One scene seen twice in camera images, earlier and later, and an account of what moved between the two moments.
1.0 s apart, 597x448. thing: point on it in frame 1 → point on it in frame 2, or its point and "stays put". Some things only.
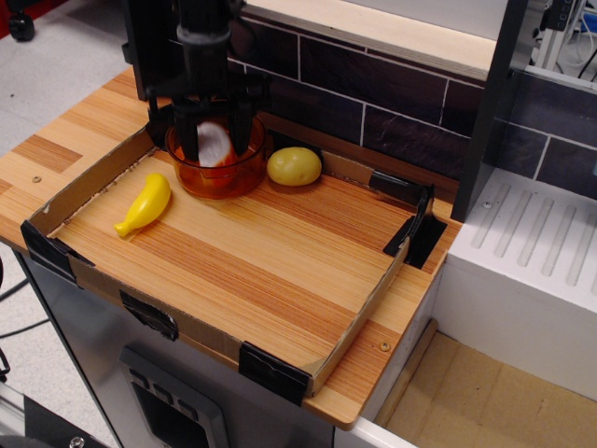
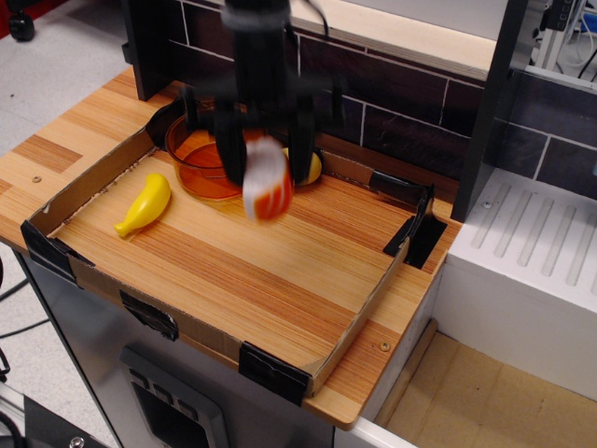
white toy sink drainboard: (521, 277) stays put
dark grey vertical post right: (485, 138) stays put
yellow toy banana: (149, 207) stays put
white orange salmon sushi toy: (214, 145) → (267, 178)
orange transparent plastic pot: (235, 179) stays put
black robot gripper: (205, 76) → (261, 80)
